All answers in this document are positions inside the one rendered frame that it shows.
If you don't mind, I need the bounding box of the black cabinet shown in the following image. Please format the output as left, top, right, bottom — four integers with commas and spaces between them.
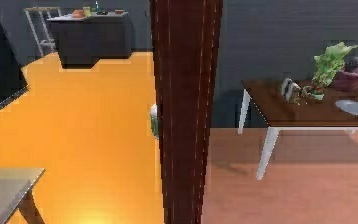
0, 0, 30, 118

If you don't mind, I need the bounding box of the dark red bowl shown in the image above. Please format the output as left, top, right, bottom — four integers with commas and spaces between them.
331, 56, 358, 93

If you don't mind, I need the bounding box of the green leafy house plant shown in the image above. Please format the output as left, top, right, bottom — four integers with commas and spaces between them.
302, 41, 358, 101

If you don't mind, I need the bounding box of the dark grey kitchen counter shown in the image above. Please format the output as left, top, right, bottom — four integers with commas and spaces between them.
46, 11, 133, 70

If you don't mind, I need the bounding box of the white and olive small object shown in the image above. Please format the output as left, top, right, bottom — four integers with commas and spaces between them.
280, 77, 303, 105

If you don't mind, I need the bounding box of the grey plate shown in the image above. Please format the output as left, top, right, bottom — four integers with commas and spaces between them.
335, 99, 358, 118

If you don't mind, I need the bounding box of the dark red wooden door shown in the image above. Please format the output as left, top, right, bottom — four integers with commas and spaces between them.
149, 0, 224, 224

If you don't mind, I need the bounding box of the brown table with white legs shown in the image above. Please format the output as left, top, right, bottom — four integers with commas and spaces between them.
237, 78, 358, 181

